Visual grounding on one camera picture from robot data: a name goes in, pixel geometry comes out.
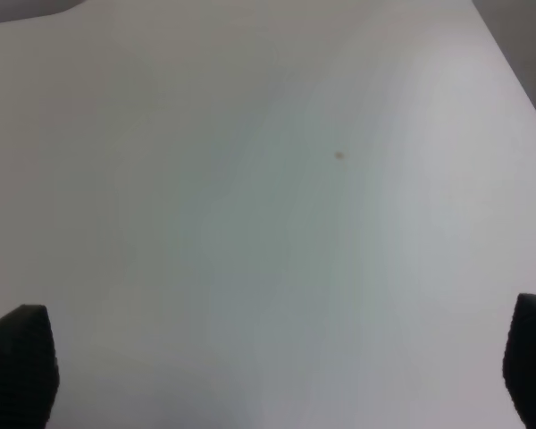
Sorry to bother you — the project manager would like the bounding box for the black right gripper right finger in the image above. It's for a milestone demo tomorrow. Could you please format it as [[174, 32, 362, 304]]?
[[502, 293, 536, 428]]

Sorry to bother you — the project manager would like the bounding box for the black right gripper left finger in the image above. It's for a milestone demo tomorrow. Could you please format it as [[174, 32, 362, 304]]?
[[0, 305, 60, 429]]

